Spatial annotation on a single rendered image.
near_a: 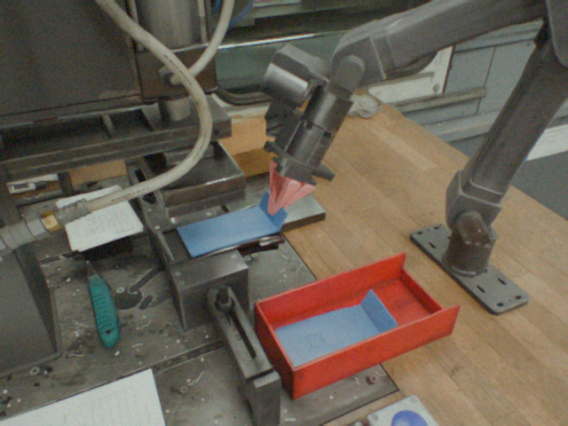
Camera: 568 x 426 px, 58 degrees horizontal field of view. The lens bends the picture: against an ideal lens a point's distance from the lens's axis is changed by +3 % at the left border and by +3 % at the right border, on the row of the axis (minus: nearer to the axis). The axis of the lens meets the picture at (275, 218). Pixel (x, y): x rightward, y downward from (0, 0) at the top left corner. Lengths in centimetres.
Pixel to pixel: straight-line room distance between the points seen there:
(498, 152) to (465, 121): 106
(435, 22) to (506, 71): 117
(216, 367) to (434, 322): 29
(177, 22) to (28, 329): 41
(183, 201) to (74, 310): 30
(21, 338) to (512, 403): 61
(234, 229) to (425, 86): 98
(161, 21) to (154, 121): 13
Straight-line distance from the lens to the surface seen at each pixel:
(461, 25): 66
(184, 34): 58
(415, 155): 114
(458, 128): 176
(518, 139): 72
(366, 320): 74
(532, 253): 94
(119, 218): 87
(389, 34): 66
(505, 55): 178
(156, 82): 58
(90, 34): 53
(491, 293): 83
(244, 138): 111
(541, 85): 69
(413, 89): 157
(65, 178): 94
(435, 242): 89
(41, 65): 54
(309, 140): 70
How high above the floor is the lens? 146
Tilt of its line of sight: 38 degrees down
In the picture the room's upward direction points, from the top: straight up
